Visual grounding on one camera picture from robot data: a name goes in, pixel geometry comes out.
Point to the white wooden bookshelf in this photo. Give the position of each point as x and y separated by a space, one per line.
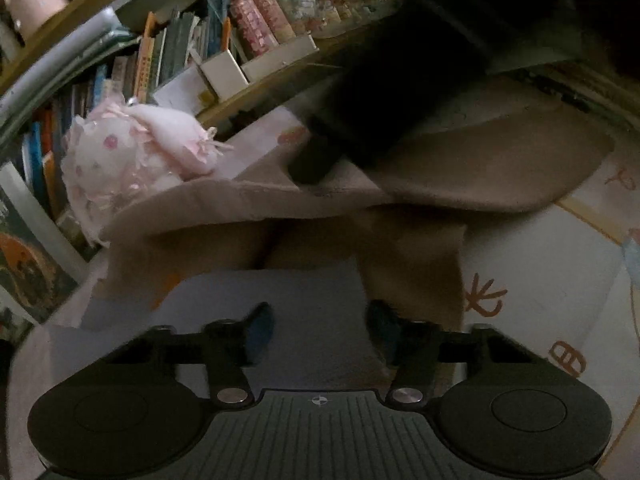
279 45

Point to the row of upright books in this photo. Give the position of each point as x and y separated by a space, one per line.
153 66

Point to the brown and lilac sweater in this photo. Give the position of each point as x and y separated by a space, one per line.
125 395

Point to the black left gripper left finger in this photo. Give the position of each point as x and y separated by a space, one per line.
231 346

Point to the pink white plush bunny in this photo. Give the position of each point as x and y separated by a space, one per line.
123 152

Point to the Harry Potter book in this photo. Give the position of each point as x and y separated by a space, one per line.
39 267

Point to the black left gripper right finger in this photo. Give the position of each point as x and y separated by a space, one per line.
407 347

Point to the white pen holder box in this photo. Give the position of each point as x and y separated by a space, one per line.
224 75

